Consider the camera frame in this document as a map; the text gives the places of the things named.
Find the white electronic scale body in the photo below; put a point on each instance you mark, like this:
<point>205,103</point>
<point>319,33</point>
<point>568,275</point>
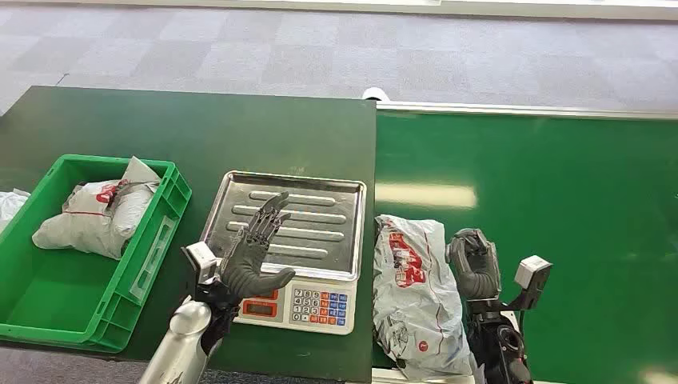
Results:
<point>318,318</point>

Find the green plastic crate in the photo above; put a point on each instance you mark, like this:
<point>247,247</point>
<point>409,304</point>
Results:
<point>53,297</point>

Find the grey courier package red logo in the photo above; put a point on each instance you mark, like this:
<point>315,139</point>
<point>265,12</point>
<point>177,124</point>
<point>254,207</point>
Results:
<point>413,307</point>

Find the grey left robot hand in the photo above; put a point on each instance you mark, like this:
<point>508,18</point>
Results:
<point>246,265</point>

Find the white conveyor roller end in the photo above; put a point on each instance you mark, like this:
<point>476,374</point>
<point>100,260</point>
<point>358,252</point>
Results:
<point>376,94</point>

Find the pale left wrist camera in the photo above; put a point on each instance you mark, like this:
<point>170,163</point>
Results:
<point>202,261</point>

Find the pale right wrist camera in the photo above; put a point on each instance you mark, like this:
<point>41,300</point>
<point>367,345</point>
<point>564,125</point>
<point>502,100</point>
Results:
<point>531,273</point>

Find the grey courier bag red print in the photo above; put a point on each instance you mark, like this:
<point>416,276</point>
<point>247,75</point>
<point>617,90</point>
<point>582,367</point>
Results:
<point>90,222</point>

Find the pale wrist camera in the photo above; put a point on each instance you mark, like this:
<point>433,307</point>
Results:
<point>531,273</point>
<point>202,261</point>

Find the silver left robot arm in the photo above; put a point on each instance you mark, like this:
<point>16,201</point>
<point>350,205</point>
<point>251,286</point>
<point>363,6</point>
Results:
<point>183,339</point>

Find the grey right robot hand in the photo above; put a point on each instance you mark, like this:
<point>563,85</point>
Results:
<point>474,265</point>

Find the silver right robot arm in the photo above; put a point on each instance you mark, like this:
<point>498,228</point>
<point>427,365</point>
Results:
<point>498,344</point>

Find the white plastic bag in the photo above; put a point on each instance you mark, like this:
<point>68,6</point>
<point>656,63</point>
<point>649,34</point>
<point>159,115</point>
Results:
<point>9,206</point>

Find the steel scale tray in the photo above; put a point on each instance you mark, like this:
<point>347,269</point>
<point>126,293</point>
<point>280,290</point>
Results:
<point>318,212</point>

